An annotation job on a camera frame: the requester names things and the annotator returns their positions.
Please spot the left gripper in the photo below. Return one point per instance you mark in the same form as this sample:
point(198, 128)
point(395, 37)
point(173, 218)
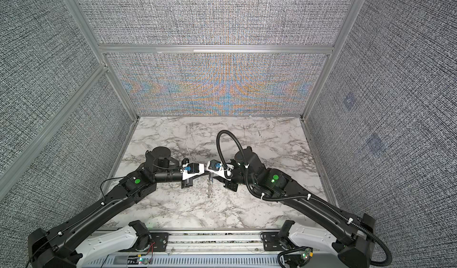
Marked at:
point(188, 183)

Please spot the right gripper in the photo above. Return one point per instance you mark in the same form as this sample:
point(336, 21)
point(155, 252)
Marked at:
point(229, 184)

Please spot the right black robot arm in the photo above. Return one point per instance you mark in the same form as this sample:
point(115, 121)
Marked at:
point(354, 242)

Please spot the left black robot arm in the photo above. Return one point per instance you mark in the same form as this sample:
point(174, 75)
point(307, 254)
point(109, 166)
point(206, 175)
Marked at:
point(69, 244)

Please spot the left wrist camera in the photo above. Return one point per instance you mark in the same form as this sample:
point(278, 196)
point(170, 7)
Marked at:
point(191, 170)

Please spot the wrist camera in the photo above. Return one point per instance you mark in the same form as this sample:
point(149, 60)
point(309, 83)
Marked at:
point(217, 168)
point(191, 170)

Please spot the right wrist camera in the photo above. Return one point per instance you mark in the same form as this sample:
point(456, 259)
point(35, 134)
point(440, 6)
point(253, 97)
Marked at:
point(217, 168)

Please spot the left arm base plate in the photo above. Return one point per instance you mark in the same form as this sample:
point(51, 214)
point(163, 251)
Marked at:
point(156, 242)

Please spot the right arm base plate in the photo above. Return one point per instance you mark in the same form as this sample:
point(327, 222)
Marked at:
point(277, 241)

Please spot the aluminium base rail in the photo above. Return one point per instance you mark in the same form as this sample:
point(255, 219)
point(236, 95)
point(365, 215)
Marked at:
point(228, 249)

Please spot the aluminium enclosure frame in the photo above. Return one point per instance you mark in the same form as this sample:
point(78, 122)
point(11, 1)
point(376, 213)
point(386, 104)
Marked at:
point(16, 170)

